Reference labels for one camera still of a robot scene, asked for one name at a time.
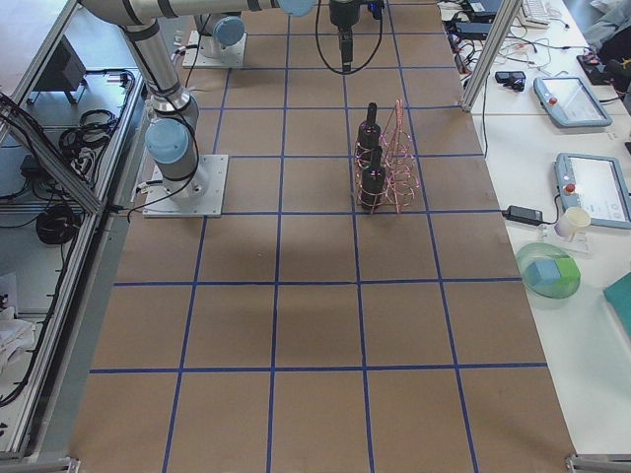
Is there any green glass bowl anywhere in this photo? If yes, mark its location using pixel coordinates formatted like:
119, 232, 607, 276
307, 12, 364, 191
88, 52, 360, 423
516, 242, 581, 299

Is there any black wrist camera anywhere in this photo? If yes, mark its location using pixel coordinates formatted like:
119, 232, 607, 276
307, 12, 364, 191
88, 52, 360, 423
367, 0, 385, 21

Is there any wine bottle in basket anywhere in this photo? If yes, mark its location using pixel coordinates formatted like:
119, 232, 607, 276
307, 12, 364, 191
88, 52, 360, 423
355, 102, 382, 163
360, 146, 386, 212

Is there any black controller device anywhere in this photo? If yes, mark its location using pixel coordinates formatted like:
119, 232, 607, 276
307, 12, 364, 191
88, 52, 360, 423
494, 71, 526, 93

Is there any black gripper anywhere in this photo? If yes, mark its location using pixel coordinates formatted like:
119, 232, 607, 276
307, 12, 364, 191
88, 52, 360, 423
329, 0, 361, 73

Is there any aluminium frame post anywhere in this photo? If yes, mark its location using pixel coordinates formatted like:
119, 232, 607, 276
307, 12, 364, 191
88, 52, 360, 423
460, 0, 522, 112

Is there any near wine bottle in basket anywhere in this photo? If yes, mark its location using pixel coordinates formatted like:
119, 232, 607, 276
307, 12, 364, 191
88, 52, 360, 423
360, 146, 386, 212

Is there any teach pendant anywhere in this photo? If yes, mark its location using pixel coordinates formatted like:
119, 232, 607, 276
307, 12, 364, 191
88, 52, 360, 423
554, 153, 630, 230
532, 77, 612, 128

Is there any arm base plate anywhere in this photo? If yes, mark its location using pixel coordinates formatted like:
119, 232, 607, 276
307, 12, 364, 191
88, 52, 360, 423
182, 31, 247, 69
142, 155, 229, 218

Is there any near teach pendant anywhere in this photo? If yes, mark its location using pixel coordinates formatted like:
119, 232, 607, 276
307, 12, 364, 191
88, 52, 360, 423
554, 153, 630, 230

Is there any far wine bottle in basket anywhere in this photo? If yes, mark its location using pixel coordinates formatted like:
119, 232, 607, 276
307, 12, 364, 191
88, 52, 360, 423
355, 102, 382, 163

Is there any copper wire wine basket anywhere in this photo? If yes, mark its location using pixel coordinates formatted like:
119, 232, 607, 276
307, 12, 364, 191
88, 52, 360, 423
354, 100, 420, 214

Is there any blue foam cube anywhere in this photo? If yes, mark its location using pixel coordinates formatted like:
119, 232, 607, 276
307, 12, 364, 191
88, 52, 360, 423
523, 259, 558, 288

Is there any green foam cube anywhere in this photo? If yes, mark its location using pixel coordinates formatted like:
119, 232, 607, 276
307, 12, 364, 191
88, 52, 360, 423
553, 256, 581, 284

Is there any teal book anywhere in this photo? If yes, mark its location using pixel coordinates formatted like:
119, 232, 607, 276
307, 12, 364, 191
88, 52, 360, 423
603, 273, 631, 336

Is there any far teach pendant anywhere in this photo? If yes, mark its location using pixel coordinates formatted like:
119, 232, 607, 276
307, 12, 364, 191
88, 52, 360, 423
532, 77, 612, 128

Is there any white paper cup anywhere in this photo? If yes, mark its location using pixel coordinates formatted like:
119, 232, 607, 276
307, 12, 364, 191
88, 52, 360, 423
554, 207, 592, 240

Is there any black power adapter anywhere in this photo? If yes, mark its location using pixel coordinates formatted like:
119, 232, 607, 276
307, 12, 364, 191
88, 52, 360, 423
502, 205, 543, 227

